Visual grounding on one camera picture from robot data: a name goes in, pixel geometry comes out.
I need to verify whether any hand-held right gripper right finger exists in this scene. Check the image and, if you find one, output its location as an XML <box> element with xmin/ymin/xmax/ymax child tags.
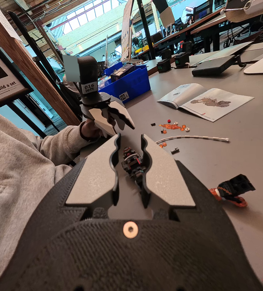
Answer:
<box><xmin>141</xmin><ymin>134</ymin><xmax>195</xmax><ymax>220</ymax></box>

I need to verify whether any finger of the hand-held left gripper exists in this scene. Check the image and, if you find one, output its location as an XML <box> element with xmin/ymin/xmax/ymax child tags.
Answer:
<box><xmin>109</xmin><ymin>101</ymin><xmax>135</xmax><ymax>130</ymax></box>
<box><xmin>89</xmin><ymin>108</ymin><xmax>117</xmax><ymax>138</ymax></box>

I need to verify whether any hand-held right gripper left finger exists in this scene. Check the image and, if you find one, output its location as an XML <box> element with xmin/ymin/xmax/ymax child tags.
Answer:
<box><xmin>65</xmin><ymin>133</ymin><xmax>121</xmax><ymax>219</ymax></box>

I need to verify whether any black lego motorcycle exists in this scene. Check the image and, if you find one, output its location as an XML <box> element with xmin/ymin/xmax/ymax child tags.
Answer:
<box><xmin>122</xmin><ymin>147</ymin><xmax>150</xmax><ymax>196</ymax></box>

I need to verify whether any large orange lego flame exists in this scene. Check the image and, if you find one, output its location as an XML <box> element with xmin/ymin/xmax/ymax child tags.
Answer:
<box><xmin>159</xmin><ymin>123</ymin><xmax>182</xmax><ymax>130</ymax></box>

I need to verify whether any lego instruction booklet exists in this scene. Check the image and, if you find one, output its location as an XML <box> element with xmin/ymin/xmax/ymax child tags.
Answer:
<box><xmin>157</xmin><ymin>83</ymin><xmax>255</xmax><ymax>122</ymax></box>

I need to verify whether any person's left forearm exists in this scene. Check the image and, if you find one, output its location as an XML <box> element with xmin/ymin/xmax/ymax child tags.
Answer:
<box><xmin>40</xmin><ymin>125</ymin><xmax>86</xmax><ymax>159</ymax></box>

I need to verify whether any dark lego box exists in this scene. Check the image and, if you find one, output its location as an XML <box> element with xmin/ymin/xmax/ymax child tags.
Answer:
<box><xmin>110</xmin><ymin>64</ymin><xmax>136</xmax><ymax>82</ymax></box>

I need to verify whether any black flame-head lego minifigure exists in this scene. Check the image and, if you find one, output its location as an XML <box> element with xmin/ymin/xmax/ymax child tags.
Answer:
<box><xmin>209</xmin><ymin>174</ymin><xmax>256</xmax><ymax>207</ymax></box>

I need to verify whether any person's left hand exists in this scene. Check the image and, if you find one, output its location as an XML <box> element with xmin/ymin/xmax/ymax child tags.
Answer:
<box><xmin>81</xmin><ymin>119</ymin><xmax>104</xmax><ymax>139</ymax></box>

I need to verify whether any small blue plastic bin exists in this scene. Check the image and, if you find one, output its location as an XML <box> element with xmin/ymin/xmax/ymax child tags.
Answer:
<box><xmin>104</xmin><ymin>61</ymin><xmax>123</xmax><ymax>75</ymax></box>

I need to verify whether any large blue plastic bin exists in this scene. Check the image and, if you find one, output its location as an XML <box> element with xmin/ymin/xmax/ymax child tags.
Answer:
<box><xmin>98</xmin><ymin>65</ymin><xmax>151</xmax><ymax>104</ymax></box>

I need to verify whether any tilted instruction board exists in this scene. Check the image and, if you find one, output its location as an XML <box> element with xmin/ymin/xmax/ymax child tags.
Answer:
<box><xmin>121</xmin><ymin>0</ymin><xmax>134</xmax><ymax>62</ymax></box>

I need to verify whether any black charger with green lights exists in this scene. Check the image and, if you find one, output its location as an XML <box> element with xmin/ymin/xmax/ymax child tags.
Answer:
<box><xmin>157</xmin><ymin>60</ymin><xmax>171</xmax><ymax>73</ymax></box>
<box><xmin>175</xmin><ymin>53</ymin><xmax>190</xmax><ymax>68</ymax></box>

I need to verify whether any black metal pole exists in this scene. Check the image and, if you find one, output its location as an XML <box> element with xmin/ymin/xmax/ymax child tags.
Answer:
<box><xmin>137</xmin><ymin>0</ymin><xmax>156</xmax><ymax>60</ymax></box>

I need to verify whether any black flat case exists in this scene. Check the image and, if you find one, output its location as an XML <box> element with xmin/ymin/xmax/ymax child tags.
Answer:
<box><xmin>192</xmin><ymin>55</ymin><xmax>236</xmax><ymax>76</ymax></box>

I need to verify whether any long wooden desk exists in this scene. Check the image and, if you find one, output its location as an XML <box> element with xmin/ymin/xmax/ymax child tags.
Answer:
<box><xmin>154</xmin><ymin>7</ymin><xmax>227</xmax><ymax>53</ymax></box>
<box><xmin>191</xmin><ymin>14</ymin><xmax>263</xmax><ymax>53</ymax></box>

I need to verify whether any silver laptop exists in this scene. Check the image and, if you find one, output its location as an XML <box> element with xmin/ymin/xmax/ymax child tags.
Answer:
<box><xmin>189</xmin><ymin>41</ymin><xmax>263</xmax><ymax>67</ymax></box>

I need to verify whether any white lego chain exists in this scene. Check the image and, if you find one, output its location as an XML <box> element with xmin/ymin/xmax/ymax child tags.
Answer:
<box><xmin>156</xmin><ymin>136</ymin><xmax>229</xmax><ymax>144</ymax></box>

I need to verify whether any wooden post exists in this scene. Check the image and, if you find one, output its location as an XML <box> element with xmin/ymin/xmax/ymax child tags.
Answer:
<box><xmin>0</xmin><ymin>5</ymin><xmax>80</xmax><ymax>126</ymax></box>

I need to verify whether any tan board with string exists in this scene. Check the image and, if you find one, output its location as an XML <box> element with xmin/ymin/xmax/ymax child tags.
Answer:
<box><xmin>220</xmin><ymin>0</ymin><xmax>263</xmax><ymax>22</ymax></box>

